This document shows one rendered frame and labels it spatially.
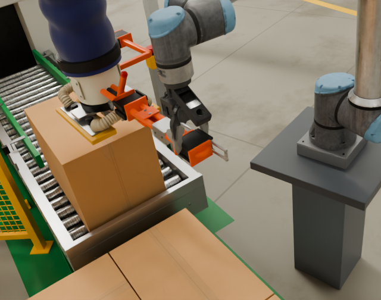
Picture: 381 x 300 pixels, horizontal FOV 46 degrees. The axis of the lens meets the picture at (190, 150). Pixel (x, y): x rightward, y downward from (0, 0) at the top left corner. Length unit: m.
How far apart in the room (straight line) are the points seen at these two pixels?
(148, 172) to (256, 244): 0.86
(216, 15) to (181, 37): 0.10
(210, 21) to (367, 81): 0.69
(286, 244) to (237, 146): 0.98
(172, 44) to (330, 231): 1.32
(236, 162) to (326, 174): 1.37
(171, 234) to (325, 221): 0.69
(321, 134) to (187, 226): 0.69
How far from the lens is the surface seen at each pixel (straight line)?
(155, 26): 1.05
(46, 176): 2.53
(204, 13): 1.10
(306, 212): 2.11
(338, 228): 2.08
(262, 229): 2.65
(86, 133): 1.62
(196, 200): 2.16
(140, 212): 2.01
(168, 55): 1.07
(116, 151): 1.88
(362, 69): 1.58
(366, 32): 1.52
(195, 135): 1.22
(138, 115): 1.39
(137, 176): 1.99
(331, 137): 1.85
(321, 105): 1.79
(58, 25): 1.53
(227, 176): 3.02
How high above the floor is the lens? 1.93
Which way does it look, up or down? 36 degrees down
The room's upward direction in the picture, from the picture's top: 11 degrees counter-clockwise
